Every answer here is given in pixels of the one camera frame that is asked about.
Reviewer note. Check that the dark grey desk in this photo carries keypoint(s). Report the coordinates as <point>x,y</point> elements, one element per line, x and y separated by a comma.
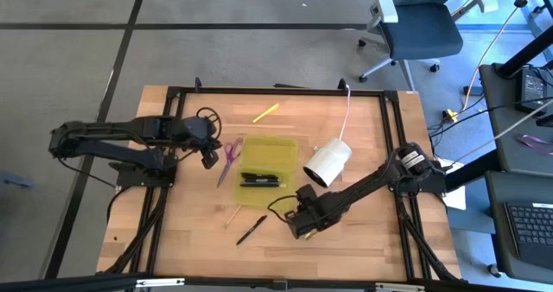
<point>501,132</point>

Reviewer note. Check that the short black pen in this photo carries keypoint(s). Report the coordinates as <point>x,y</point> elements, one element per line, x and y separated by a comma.
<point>259,175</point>

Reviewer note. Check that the black pole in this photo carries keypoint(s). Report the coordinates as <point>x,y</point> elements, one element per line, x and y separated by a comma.
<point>525,52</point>

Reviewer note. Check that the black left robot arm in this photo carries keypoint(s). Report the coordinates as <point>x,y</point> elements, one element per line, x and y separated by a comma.
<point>108,132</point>

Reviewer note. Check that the dark blue office chair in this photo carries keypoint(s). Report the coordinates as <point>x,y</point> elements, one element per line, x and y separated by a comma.
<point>419,33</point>

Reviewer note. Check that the black aluminium table frame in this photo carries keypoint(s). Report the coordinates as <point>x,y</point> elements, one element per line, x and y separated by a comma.
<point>281,91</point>

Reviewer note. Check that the yellow highlighter marker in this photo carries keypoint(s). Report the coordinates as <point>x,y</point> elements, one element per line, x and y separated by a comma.
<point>265,113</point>

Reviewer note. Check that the purple scissors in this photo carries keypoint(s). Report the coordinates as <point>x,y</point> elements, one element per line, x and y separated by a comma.
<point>224,171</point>

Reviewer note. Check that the black power adapter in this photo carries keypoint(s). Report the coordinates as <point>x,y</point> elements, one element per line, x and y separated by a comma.
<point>531,89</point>

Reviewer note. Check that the black keyboard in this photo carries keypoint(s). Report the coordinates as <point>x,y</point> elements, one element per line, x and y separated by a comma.
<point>533,231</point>

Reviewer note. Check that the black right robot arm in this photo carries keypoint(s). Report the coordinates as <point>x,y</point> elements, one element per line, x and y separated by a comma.
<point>367,184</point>

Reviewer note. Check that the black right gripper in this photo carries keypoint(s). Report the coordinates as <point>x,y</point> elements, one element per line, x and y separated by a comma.
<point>307,219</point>

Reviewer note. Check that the cream pencil pink eraser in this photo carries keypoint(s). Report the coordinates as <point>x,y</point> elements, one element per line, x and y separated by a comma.
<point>309,235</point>

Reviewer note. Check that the thin natural wood pencil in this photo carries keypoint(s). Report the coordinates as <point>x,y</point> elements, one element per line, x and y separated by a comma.
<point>232,217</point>

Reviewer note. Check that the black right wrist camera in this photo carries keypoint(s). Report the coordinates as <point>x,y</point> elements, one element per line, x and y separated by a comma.
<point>307,194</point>

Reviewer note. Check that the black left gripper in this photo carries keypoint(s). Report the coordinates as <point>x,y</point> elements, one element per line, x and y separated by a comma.
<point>202,134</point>

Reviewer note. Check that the white paper sheet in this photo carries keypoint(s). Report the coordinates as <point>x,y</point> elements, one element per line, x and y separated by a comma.
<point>455,199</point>

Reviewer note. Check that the yellow translucent supply box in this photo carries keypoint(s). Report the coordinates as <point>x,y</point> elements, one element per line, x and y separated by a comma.
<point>268,154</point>

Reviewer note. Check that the black frame clamp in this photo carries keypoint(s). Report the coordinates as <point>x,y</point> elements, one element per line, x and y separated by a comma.
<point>342,84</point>

